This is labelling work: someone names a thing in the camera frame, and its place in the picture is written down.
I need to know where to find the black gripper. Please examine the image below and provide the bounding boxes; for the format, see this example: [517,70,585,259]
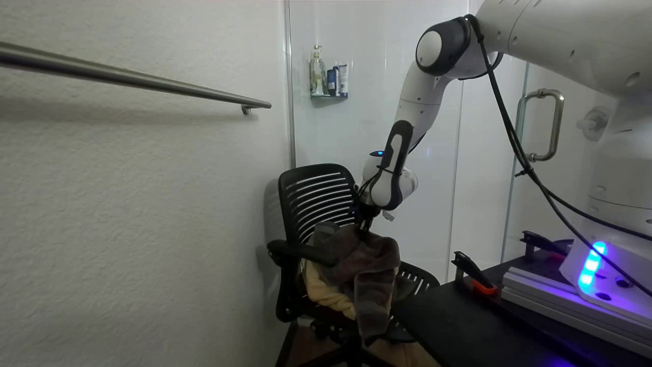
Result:
[354,202,383,240]

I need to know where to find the dark brown-black towel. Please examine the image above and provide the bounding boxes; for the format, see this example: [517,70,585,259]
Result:
[307,223,402,342]

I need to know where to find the black mesh office chair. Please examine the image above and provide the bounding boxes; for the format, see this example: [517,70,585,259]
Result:
[264,162,442,367]

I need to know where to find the yellow towel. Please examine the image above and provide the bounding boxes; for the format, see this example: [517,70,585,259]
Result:
[302,261,363,322]

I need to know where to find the glass shower door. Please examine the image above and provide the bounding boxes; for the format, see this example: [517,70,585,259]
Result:
[444,53,542,284]

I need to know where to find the blue and white soap box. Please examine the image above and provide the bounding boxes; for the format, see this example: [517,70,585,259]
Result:
[323,63,350,97]

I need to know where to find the white pump bottle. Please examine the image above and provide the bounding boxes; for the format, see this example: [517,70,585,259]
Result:
[307,43,328,100]

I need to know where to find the dark purple clamp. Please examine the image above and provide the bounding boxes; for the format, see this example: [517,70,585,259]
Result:
[517,228,577,265]

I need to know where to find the black clamp with orange handle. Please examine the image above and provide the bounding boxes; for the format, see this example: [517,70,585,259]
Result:
[449,249,503,301]

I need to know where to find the small shower wall shelf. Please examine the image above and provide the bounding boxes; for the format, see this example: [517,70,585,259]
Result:
[309,91,350,104]

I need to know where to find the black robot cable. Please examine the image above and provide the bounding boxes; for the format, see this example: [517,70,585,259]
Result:
[466,14,652,298]

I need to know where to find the metal shower door handle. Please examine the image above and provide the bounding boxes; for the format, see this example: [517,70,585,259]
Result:
[513,87,567,163]

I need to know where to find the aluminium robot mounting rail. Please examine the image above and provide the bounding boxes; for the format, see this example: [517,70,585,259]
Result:
[496,263,652,359]

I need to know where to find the metal wall towel bar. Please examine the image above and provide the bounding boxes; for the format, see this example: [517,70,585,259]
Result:
[0,40,272,118]

